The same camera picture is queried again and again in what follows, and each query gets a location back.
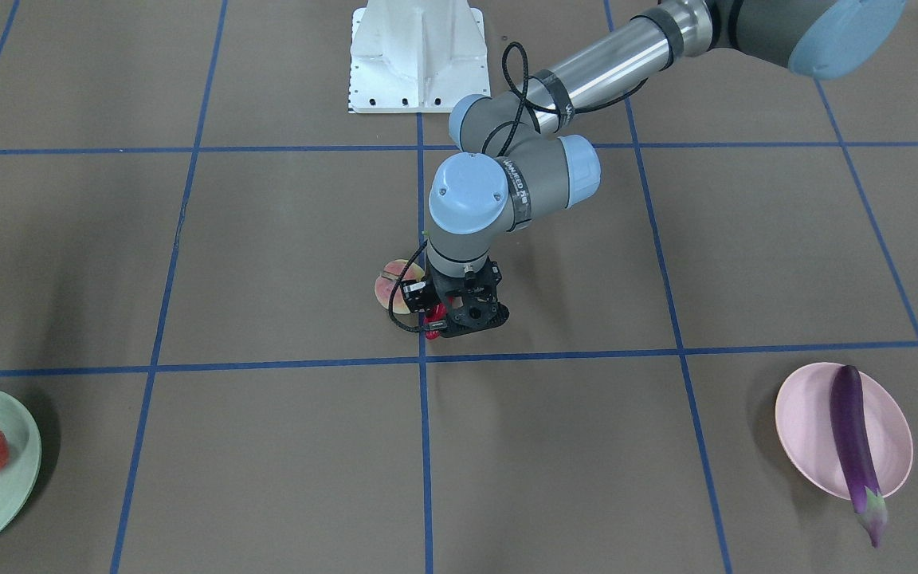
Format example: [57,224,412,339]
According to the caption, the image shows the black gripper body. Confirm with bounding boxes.
[404,259,510,338]

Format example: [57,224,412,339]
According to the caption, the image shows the red chili pepper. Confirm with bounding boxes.
[424,302,448,340]

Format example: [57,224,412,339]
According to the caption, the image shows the peach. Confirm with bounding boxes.
[373,258,424,315]

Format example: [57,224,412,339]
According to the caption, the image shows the purple eggplant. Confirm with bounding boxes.
[828,364,889,548]

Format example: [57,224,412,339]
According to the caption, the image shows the pink plate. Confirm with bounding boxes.
[775,362,914,501]

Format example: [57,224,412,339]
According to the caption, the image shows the white camera stand base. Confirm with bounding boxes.
[347,1,491,114]

